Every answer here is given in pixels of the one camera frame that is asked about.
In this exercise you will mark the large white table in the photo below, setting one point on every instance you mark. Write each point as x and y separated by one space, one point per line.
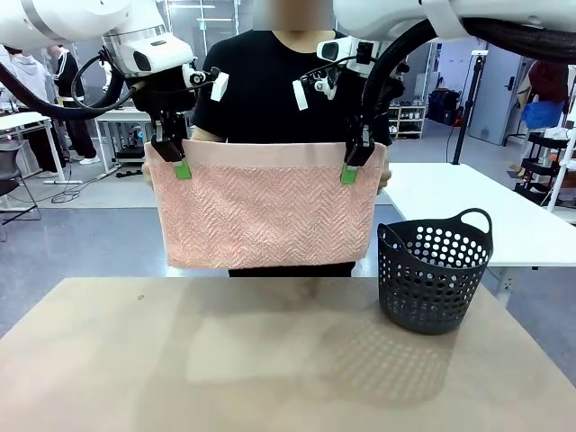
508 216

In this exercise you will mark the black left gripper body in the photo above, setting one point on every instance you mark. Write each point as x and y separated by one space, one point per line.
164 96

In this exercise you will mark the white desk with grey legs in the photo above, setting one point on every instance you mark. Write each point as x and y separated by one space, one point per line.
27 119

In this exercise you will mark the black office chair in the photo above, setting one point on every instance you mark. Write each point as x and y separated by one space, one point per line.
11 166

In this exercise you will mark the person's right hand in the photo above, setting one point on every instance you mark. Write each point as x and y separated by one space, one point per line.
147 175

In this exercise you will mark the black power strip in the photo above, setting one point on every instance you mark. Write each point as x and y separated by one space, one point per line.
130 174

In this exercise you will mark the black tripod stand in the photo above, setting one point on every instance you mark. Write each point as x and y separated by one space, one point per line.
463 121

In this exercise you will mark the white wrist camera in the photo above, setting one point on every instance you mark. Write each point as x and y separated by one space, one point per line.
219 87
300 94

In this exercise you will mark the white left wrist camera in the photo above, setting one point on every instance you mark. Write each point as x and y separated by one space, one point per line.
219 87

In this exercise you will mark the black suitcase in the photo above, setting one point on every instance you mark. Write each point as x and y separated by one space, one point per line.
443 108

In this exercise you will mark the person's left hand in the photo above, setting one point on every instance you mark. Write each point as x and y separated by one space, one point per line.
385 182

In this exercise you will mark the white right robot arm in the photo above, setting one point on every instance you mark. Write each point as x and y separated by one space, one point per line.
382 13

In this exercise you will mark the person in black striped jacket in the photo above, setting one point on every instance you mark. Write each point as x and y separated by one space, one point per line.
74 117

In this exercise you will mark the dark grey perforated basket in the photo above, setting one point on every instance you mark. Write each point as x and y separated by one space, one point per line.
432 297

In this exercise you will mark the person in black t-shirt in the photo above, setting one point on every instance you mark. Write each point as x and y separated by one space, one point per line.
265 90

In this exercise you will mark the dark red hanging garment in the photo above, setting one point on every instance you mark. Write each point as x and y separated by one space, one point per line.
549 81

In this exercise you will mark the grey door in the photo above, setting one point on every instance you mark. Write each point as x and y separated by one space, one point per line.
499 99

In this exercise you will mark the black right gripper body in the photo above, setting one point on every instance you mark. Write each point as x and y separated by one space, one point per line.
375 101

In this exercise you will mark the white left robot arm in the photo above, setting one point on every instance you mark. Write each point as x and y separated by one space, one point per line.
67 18

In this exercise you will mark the black computer with lights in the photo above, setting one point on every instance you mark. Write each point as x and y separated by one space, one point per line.
130 150

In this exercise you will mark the person's right forearm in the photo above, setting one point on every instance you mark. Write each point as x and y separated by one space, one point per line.
207 135

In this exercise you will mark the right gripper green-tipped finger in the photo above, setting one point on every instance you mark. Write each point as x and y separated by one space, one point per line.
357 155
353 128

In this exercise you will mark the white shoe shelf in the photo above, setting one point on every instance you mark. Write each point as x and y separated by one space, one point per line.
407 121

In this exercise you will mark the pink towel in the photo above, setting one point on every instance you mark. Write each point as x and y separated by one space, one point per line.
270 211

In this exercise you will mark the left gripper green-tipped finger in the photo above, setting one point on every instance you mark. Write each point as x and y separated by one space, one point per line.
179 128
168 150

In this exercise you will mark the person in grey hoodie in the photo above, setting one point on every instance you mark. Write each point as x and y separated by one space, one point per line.
38 90

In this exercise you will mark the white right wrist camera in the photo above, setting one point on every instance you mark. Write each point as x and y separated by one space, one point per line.
300 94

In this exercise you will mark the black utility cart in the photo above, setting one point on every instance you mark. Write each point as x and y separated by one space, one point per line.
540 162

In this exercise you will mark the white desk with robots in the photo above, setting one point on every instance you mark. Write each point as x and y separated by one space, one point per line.
121 114

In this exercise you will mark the blue bag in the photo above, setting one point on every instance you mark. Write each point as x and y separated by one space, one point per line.
542 114

